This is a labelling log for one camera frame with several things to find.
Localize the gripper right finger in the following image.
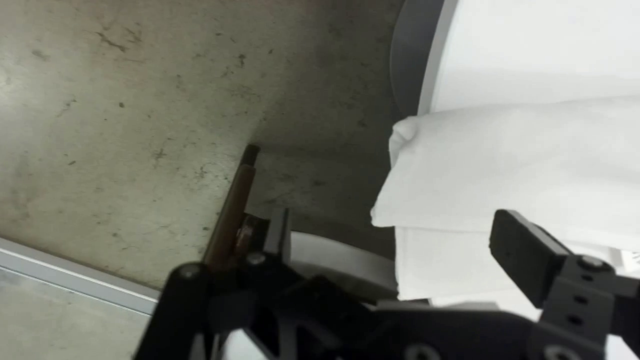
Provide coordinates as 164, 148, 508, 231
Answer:
488, 209, 640, 360

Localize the white towel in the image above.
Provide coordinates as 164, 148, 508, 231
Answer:
370, 95, 640, 302

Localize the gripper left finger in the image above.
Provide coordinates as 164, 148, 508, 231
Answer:
132, 207, 373, 360

